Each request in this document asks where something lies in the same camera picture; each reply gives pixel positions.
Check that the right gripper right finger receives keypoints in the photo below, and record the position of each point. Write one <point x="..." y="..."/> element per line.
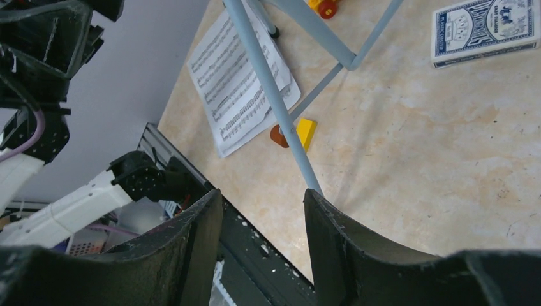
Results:
<point x="354" y="265"/>

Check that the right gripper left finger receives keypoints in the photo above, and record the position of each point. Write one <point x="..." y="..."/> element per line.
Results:
<point x="172" y="264"/>

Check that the sheet music page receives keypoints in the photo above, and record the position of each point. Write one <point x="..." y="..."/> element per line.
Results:
<point x="254" y="117"/>
<point x="222" y="72"/>

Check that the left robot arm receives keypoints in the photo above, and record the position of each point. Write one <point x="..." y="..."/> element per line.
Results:
<point x="84" y="77"/>

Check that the yellow wooden block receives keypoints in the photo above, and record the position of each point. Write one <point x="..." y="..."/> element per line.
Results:
<point x="306" y="130"/>

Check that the brown wooden cylinder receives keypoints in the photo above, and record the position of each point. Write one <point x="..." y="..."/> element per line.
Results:
<point x="278" y="137"/>

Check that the blue toy train block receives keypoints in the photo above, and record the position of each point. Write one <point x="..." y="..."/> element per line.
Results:
<point x="326" y="9"/>

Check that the blue playing card deck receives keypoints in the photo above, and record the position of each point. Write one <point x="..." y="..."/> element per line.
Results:
<point x="472" y="30"/>

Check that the aluminium frame rail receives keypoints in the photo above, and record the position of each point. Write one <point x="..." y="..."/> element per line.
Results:
<point x="160" y="149"/>

